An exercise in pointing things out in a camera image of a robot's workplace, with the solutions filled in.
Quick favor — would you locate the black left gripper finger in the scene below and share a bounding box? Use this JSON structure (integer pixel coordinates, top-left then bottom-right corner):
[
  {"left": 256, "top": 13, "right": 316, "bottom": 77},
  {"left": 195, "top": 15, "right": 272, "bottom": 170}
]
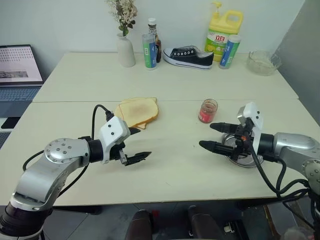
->
[
  {"left": 123, "top": 150, "right": 153, "bottom": 167},
  {"left": 128, "top": 126, "right": 142, "bottom": 137}
]

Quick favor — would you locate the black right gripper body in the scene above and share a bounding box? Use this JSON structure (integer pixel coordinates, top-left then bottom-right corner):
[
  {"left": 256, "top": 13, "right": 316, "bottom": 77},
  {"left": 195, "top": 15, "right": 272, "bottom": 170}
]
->
[{"left": 231, "top": 118, "right": 255, "bottom": 160}]

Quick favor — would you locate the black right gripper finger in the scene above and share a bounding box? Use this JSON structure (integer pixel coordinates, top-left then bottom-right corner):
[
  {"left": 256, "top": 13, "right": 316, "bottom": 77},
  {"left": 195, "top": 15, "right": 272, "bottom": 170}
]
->
[
  {"left": 209, "top": 122, "right": 239, "bottom": 135},
  {"left": 198, "top": 140, "right": 237, "bottom": 156}
]

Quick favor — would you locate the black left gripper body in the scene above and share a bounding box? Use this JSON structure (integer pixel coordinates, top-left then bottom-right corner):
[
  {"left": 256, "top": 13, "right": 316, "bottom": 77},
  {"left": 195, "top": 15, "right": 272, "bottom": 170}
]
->
[{"left": 109, "top": 141, "right": 131, "bottom": 166}]

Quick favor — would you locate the toast bread slice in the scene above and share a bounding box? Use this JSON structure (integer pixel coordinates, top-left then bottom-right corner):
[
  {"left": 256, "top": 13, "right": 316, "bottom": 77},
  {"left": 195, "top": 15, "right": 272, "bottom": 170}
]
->
[
  {"left": 114, "top": 97, "right": 158, "bottom": 131},
  {"left": 118, "top": 97, "right": 160, "bottom": 127}
]

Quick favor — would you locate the glass jar of red jam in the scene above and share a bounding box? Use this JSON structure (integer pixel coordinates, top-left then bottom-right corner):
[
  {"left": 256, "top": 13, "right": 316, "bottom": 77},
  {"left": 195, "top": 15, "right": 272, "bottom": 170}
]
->
[{"left": 198, "top": 98, "right": 219, "bottom": 124}]

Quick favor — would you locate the round metal plate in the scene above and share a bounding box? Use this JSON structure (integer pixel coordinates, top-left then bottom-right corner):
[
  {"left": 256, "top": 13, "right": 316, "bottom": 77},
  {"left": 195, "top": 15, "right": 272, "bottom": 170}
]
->
[{"left": 221, "top": 132, "right": 265, "bottom": 169}]

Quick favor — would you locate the dark rounded shape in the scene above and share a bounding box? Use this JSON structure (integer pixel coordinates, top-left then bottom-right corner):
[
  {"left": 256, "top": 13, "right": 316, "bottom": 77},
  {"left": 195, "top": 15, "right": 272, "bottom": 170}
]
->
[
  {"left": 187, "top": 205, "right": 223, "bottom": 240},
  {"left": 126, "top": 209, "right": 155, "bottom": 240}
]

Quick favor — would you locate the clear glass bowl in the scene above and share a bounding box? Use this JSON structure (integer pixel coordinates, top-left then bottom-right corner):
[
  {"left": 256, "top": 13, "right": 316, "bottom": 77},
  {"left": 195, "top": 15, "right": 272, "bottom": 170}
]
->
[{"left": 247, "top": 49, "right": 278, "bottom": 76}]

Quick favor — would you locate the green blue tube canister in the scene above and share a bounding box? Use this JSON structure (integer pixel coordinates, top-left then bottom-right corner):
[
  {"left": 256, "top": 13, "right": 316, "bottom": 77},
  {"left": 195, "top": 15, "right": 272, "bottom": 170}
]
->
[
  {"left": 219, "top": 34, "right": 241, "bottom": 70},
  {"left": 141, "top": 33, "right": 158, "bottom": 71}
]

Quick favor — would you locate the black white canvas sneaker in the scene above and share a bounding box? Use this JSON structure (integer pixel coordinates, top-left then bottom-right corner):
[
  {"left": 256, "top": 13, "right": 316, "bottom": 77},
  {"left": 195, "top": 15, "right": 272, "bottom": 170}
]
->
[{"left": 162, "top": 45, "right": 215, "bottom": 71}]

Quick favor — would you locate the white ceramic vase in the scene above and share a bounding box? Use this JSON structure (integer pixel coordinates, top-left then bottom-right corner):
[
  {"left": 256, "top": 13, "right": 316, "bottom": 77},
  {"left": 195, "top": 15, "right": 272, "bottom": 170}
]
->
[{"left": 116, "top": 33, "right": 137, "bottom": 68}]

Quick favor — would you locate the yellow detergent pump bottle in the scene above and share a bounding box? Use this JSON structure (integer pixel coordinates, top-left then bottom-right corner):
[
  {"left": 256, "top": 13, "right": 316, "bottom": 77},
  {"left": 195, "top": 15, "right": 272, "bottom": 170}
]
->
[{"left": 204, "top": 1, "right": 244, "bottom": 63}]

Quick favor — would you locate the dark sauce bottle white cap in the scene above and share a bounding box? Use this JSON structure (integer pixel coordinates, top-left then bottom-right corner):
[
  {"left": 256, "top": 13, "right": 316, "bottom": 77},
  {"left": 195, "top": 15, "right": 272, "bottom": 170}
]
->
[{"left": 147, "top": 17, "right": 163, "bottom": 64}]

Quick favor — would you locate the black smartphone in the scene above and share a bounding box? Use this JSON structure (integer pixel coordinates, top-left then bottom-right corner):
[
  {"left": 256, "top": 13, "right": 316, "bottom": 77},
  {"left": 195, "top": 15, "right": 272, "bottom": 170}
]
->
[{"left": 0, "top": 116, "right": 21, "bottom": 130}]

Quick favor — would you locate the dried flower bunch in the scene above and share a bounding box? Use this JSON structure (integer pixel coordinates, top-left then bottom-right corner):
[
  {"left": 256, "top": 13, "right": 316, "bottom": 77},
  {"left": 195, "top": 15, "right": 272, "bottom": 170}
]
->
[{"left": 104, "top": 0, "right": 139, "bottom": 38}]

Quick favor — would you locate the grey flat pad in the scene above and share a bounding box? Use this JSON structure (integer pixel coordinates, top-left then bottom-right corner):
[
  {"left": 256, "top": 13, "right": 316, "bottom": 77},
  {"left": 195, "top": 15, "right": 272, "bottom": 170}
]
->
[{"left": 0, "top": 130, "right": 12, "bottom": 149}]

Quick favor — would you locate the open grey laptop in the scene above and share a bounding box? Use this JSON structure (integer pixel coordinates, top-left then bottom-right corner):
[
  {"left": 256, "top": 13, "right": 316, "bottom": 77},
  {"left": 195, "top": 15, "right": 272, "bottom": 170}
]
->
[{"left": 0, "top": 44, "right": 45, "bottom": 118}]

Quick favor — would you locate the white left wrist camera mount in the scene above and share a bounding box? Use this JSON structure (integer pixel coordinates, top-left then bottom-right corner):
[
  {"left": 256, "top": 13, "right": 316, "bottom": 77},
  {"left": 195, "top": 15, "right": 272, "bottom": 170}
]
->
[{"left": 97, "top": 115, "right": 131, "bottom": 165}]

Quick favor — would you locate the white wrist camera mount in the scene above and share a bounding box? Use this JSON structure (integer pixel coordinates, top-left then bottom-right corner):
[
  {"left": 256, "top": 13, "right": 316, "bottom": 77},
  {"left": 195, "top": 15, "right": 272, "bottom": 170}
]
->
[
  {"left": 236, "top": 101, "right": 264, "bottom": 155},
  {"left": 97, "top": 115, "right": 131, "bottom": 165}
]

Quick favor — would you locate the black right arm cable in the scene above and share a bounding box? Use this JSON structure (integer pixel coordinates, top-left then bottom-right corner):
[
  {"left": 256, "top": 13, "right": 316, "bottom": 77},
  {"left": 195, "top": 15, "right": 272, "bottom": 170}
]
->
[{"left": 248, "top": 129, "right": 320, "bottom": 231}]

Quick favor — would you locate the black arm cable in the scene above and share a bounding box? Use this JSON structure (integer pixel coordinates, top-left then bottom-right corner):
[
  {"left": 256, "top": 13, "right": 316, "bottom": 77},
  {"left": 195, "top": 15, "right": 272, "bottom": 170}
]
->
[
  {"left": 248, "top": 129, "right": 320, "bottom": 231},
  {"left": 22, "top": 104, "right": 115, "bottom": 208}
]

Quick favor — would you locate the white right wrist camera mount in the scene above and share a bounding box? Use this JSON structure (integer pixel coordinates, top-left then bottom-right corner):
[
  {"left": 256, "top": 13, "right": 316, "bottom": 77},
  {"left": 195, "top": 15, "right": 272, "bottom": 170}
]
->
[{"left": 236, "top": 101, "right": 264, "bottom": 155}]

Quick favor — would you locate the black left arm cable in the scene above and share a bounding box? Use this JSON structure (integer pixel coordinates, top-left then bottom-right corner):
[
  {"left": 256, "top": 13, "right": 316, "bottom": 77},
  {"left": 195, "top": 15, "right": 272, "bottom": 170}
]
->
[{"left": 22, "top": 104, "right": 115, "bottom": 208}]

